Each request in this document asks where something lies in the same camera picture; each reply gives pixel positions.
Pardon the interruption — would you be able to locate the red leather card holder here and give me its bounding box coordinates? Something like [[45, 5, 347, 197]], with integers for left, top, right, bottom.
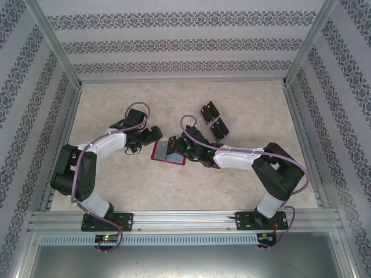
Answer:
[[150, 140, 187, 166]]

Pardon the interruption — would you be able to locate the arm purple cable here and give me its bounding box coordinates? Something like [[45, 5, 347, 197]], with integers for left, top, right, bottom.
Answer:
[[180, 114, 310, 253], [71, 101, 151, 253]]

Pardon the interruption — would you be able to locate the grey slotted cable duct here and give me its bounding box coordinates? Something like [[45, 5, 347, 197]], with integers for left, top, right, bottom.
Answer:
[[38, 233, 259, 246]]

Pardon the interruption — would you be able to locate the aluminium side rail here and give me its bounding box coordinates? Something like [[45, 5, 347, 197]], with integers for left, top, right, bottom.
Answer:
[[282, 83, 331, 209], [40, 85, 83, 211]]

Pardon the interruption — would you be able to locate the thin black wire loop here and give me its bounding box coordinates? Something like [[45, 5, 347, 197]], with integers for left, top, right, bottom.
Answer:
[[124, 144, 143, 155]]

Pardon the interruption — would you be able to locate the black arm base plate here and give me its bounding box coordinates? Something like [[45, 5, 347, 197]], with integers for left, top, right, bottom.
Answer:
[[235, 210, 290, 232], [82, 213, 134, 233]]

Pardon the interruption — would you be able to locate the sheet metal panel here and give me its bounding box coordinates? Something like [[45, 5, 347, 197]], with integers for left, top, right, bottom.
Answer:
[[17, 231, 357, 278]]

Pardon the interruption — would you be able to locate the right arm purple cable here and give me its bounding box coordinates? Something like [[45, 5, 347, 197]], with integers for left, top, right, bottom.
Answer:
[[180, 114, 310, 253]]

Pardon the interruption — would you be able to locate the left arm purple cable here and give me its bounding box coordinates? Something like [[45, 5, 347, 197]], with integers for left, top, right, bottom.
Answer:
[[71, 101, 151, 253]]

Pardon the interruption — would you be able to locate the aluminium frame post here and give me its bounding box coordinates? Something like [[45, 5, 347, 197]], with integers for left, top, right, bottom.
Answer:
[[281, 0, 339, 87], [23, 0, 83, 89]]

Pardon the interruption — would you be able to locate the aluminium mounting rail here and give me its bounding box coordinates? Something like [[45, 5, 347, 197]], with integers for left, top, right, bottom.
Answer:
[[28, 210, 343, 234]]

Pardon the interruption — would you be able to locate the small circuit board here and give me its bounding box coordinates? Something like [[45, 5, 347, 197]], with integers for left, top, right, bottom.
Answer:
[[94, 233, 120, 244], [257, 232, 277, 243]]

